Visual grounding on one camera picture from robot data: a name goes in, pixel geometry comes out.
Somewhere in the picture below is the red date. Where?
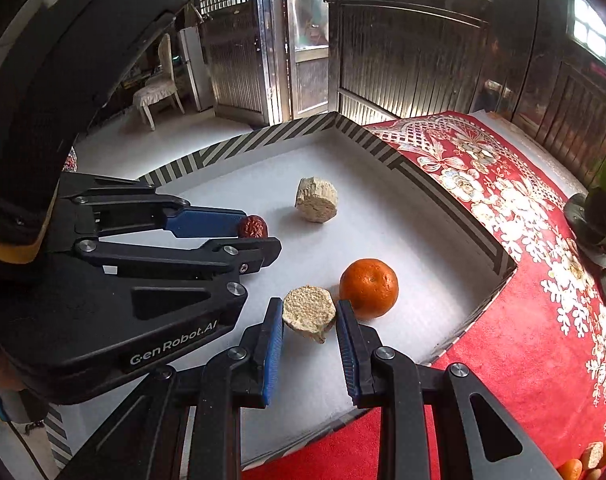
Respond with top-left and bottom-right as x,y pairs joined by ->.
237,215 -> 270,240

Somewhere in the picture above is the white box with striped rim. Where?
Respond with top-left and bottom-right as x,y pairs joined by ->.
43,111 -> 518,471

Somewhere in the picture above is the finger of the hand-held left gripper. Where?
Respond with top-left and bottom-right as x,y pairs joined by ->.
76,238 -> 284,352
73,187 -> 247,240

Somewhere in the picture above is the green bok choy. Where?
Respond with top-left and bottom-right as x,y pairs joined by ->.
564,160 -> 606,306

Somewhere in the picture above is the metal lattice door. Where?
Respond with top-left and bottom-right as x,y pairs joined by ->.
195,0 -> 289,126

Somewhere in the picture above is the white chair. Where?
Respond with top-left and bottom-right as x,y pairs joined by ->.
133,34 -> 186,131

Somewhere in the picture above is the dark metal door panel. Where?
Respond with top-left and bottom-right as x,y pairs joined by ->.
538,0 -> 606,186
325,0 -> 538,126

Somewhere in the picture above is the red floral tablecloth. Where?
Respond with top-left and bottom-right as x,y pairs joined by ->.
243,111 -> 606,480

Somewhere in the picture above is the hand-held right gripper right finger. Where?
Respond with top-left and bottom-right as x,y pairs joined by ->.
335,299 -> 558,480

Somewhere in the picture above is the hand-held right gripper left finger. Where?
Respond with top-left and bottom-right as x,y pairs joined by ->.
58,299 -> 285,480

